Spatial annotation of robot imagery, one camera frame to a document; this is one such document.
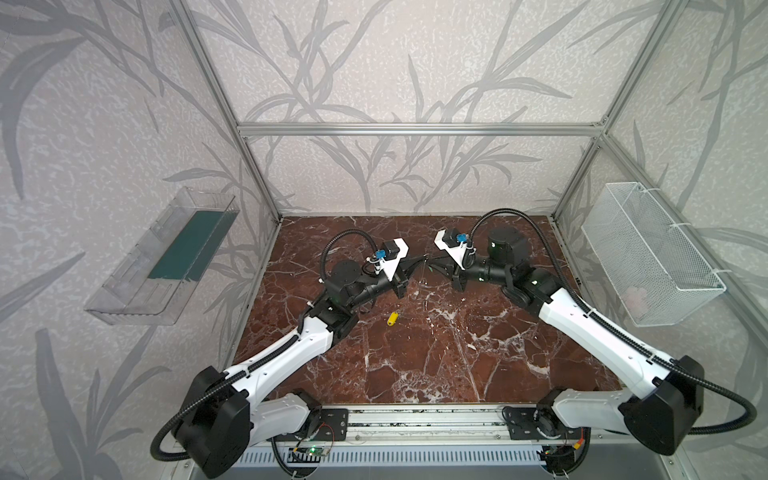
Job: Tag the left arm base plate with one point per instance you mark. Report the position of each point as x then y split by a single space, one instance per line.
325 424

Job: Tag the white wire mesh basket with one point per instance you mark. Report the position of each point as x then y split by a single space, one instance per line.
639 244

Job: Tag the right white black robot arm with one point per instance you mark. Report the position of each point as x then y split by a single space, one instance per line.
655 406

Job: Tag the green circuit board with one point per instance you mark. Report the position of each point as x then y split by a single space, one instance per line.
310 454

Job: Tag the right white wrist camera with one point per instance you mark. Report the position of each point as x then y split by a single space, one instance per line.
456 245

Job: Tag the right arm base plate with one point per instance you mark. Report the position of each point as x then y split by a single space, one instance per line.
534 424

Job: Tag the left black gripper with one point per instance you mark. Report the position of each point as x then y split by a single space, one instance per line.
395 278

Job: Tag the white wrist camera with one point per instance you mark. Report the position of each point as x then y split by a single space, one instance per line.
456 245
388 256

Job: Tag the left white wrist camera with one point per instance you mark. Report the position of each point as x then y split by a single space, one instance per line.
388 256

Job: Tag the aluminium mounting rail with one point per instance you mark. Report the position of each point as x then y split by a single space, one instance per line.
420 423

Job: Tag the pink object in basket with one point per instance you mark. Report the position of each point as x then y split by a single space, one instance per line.
635 300

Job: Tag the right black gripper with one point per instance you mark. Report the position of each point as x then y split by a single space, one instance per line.
454 273

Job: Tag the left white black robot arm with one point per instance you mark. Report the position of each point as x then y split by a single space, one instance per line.
328 320

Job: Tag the clear plastic wall tray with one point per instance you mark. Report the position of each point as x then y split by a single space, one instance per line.
152 285

